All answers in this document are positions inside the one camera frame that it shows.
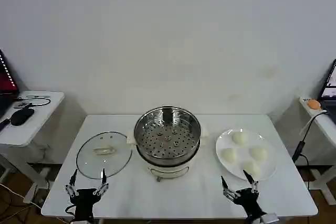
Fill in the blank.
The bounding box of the round glass lid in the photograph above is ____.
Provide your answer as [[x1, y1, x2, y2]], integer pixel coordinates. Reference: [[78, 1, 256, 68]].
[[76, 131, 133, 180]]

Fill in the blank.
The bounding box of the white steamed bun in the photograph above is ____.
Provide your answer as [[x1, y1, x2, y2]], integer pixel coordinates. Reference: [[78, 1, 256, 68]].
[[221, 147, 238, 165], [232, 132, 249, 145], [241, 161, 261, 178], [249, 147, 268, 162]]

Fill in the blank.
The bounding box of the white side table with laptop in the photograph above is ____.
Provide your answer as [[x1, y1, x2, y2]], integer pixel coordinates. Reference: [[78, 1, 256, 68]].
[[298, 96, 336, 206]]

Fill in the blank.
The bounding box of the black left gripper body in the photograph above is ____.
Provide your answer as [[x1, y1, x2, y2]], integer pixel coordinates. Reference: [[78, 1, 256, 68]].
[[70, 188, 98, 220]]

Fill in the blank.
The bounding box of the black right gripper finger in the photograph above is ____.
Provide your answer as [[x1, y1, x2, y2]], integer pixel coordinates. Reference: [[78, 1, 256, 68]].
[[220, 176, 241, 204], [243, 169, 260, 196]]

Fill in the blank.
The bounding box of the small orange object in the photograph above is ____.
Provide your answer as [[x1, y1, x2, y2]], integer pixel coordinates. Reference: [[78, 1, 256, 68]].
[[307, 99, 322, 110]]

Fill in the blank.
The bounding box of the white round plate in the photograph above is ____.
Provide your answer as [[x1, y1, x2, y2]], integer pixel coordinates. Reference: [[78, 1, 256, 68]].
[[215, 129, 278, 182]]

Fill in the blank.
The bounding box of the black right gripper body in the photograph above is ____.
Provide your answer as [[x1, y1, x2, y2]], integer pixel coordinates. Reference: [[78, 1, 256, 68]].
[[232, 187, 266, 218]]

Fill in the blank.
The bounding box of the white side table with mouse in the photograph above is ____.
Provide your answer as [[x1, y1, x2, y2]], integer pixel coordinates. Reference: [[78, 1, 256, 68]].
[[0, 91, 66, 204]]

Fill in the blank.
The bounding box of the perforated steel steamer basket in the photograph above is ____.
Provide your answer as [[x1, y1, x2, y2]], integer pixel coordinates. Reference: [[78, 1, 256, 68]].
[[134, 105, 202, 159]]

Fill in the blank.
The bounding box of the black computer mouse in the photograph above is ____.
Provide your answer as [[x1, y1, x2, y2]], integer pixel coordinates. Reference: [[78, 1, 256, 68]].
[[10, 108, 35, 126]]

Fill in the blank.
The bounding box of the black laptop with red screen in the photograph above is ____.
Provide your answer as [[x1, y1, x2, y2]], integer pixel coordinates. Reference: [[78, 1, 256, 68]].
[[0, 49, 20, 120]]

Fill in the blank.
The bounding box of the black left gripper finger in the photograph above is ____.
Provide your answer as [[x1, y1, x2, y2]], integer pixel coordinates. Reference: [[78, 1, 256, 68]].
[[65, 168, 80, 198], [93, 168, 110, 196]]

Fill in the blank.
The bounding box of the cream electric cooker pot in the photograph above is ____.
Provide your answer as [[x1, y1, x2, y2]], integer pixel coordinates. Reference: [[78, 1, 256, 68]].
[[127, 126, 211, 183]]

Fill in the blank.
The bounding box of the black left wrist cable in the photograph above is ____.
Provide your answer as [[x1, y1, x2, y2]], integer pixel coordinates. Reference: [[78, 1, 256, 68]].
[[64, 204, 77, 217]]

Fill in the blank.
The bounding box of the grey cable with black adapter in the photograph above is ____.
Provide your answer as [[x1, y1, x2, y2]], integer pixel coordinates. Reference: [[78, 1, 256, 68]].
[[291, 110, 329, 167]]

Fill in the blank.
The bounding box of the white floor cable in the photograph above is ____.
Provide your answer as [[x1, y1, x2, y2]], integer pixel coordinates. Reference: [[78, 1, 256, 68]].
[[0, 182, 44, 210]]

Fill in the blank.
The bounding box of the black laptop with pale screen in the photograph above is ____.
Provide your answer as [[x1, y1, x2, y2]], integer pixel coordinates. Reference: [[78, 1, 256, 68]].
[[319, 58, 336, 120]]

